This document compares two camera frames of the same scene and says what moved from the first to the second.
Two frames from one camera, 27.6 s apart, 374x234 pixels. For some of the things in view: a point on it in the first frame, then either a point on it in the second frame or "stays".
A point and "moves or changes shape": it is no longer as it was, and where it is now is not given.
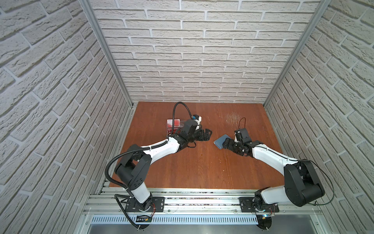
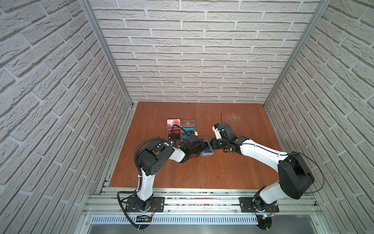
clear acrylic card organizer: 177,125 stays
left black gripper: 203,136 → 201,142
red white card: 177,123 stays
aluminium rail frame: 304,202 stays
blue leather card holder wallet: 219,141 moves or changes shape
